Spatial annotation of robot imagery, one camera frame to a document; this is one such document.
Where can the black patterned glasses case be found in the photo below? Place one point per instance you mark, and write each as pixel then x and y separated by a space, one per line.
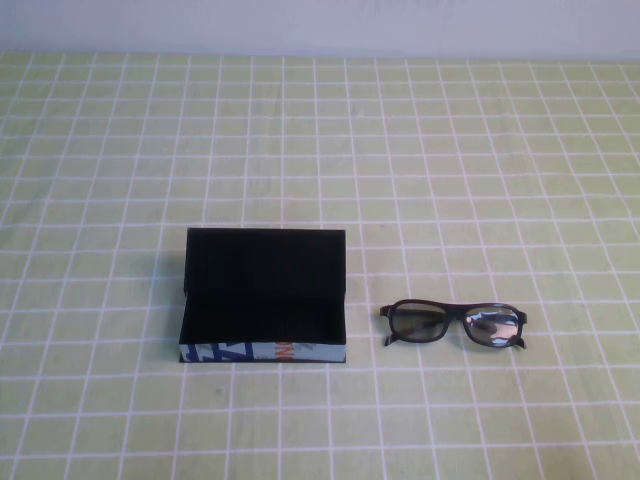
pixel 260 270

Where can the black framed glasses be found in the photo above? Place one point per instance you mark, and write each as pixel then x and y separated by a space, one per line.
pixel 452 308

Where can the green white checked tablecloth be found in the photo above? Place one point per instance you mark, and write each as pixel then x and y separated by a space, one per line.
pixel 450 175

